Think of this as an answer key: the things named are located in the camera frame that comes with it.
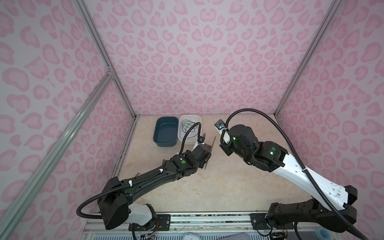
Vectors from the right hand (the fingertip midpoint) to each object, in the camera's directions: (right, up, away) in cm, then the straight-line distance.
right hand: (223, 133), depth 66 cm
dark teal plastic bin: (-34, 0, +43) cm, 55 cm away
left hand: (-11, -11, +13) cm, 20 cm away
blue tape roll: (+47, -47, +3) cm, 67 cm away
